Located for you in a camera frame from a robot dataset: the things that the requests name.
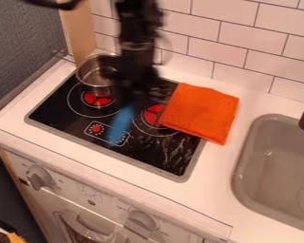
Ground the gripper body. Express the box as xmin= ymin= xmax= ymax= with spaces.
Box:
xmin=102 ymin=54 xmax=172 ymax=105

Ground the silver pot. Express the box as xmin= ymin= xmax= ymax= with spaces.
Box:
xmin=74 ymin=52 xmax=124 ymax=99

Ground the toy sink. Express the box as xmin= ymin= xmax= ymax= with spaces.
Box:
xmin=230 ymin=113 xmax=304 ymax=234

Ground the orange cloth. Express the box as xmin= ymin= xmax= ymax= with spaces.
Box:
xmin=157 ymin=82 xmax=241 ymax=146

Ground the toy stove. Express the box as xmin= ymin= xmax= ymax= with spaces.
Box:
xmin=24 ymin=70 xmax=208 ymax=184

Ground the blue spoon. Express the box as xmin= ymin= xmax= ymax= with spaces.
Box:
xmin=105 ymin=103 xmax=137 ymax=147

